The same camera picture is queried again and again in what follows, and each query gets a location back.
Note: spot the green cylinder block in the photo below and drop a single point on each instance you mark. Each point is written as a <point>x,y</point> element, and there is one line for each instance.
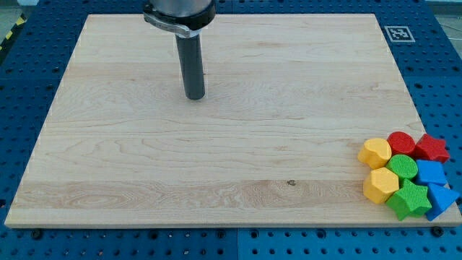
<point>403,166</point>

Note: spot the red star block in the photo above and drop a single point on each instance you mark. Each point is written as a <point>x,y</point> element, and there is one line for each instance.
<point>430,148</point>

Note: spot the yellow hexagon block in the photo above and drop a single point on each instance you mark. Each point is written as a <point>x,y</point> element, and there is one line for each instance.
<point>380,185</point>

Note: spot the yellow black hazard tape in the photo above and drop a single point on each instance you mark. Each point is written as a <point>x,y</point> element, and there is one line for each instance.
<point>13,33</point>

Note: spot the blue cube block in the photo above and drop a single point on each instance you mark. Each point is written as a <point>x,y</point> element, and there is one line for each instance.
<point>430,172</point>

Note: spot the light wooden board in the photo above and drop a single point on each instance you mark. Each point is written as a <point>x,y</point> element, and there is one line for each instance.
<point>290,99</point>

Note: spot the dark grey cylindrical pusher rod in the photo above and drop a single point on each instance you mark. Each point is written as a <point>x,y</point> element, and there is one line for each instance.
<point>189,52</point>

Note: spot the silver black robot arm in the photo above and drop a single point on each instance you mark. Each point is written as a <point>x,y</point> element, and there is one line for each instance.
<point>185,18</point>

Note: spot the yellow heart block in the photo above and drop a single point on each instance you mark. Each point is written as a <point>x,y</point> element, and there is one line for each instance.
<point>375,153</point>

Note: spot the blue triangle block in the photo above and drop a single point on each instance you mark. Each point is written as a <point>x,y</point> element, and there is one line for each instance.
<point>440,198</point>

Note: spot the white fiducial marker tag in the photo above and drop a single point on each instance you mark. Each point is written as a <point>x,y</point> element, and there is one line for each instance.
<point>399,34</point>

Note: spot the red cylinder block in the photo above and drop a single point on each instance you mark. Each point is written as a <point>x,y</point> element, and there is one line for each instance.
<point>401,143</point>

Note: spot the green star block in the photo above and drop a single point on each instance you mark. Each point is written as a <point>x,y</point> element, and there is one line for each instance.
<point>409,201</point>

